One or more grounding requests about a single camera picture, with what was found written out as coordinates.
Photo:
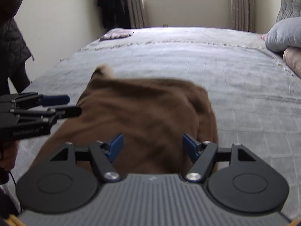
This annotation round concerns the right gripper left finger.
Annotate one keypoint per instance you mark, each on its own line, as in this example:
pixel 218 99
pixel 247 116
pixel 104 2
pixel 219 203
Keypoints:
pixel 103 154

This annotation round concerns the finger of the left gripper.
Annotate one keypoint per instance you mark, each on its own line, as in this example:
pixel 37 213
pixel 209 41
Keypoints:
pixel 54 100
pixel 65 112

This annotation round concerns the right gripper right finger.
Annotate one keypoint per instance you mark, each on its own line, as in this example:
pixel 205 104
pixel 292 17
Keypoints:
pixel 202 156

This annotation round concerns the brown coat with fur collar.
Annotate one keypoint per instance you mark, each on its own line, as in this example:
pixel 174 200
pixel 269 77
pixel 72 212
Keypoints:
pixel 152 114

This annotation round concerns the dark hanging clothes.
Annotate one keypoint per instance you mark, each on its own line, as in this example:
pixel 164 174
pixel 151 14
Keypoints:
pixel 115 14

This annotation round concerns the person's left hand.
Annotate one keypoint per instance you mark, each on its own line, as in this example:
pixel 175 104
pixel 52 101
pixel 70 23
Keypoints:
pixel 9 156

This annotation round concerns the black puffer jacket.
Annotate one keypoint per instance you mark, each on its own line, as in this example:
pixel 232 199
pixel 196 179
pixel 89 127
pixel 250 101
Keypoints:
pixel 14 50

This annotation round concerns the grey checked bedspread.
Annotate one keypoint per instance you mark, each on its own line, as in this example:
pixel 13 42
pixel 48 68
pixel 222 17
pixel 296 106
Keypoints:
pixel 254 94

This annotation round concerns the pink item behind pillow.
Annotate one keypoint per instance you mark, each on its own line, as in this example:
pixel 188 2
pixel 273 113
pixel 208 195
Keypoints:
pixel 263 36

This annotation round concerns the pink beige pillow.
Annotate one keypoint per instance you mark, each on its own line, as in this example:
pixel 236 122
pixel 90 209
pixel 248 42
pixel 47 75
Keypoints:
pixel 292 57

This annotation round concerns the left grey curtain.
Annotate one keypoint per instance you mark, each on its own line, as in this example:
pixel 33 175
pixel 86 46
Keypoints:
pixel 137 15

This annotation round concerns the grey curtain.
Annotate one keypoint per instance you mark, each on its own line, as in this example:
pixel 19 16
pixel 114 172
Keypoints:
pixel 243 15
pixel 137 15

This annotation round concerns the light grey pillow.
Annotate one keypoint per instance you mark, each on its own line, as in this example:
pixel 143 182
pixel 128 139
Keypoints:
pixel 284 34

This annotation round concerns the right grey curtain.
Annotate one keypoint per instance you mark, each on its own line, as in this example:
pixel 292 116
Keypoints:
pixel 243 15

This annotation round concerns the grey quilted headboard cushion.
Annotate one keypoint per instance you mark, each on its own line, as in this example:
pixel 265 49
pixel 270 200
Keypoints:
pixel 289 9

